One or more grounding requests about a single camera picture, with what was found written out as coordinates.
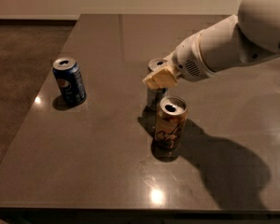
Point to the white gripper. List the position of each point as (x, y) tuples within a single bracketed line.
[(187, 59)]

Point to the silver blue redbull can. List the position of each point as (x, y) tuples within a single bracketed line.
[(154, 96)]

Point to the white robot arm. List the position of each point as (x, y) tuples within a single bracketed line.
[(249, 37)]

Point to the blue pepsi can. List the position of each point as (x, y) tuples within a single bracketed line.
[(69, 80)]

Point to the orange la croix can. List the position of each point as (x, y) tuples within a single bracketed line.
[(171, 117)]

